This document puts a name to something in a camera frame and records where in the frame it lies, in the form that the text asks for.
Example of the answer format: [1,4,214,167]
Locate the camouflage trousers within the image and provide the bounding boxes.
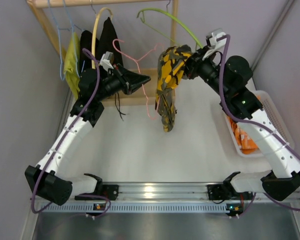
[155,44,193,133]

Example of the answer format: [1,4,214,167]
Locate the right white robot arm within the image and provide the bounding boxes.
[185,47,300,202]

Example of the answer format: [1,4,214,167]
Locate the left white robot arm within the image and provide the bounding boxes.
[24,64,151,206]

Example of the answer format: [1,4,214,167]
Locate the cream wooden hanger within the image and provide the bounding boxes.
[91,7,113,57]

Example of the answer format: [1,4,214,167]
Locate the black trousers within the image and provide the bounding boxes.
[97,16,129,121]

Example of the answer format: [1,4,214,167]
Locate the green plastic hanger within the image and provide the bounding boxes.
[136,8,204,50]

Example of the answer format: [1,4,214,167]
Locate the wooden clothes rack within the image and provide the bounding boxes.
[27,0,179,106]

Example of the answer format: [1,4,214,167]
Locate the yellow garment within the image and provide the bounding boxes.
[63,37,80,100]

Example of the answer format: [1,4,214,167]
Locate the white plastic basket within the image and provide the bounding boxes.
[224,90,295,158]

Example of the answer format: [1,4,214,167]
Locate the orange white cloth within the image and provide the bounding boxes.
[227,116,259,155]

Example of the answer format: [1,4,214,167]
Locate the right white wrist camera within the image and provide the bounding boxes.
[202,28,226,60]

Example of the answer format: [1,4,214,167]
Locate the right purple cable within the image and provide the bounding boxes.
[216,34,300,218]

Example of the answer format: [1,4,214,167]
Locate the purple cable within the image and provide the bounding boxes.
[30,48,111,218]
[216,34,300,218]

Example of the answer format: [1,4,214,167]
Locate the grey slotted cable duct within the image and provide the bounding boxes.
[44,201,243,214]

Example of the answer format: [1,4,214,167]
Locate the aluminium mounting rail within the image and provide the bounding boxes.
[31,181,300,204]

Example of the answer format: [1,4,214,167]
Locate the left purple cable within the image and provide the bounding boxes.
[30,48,111,218]

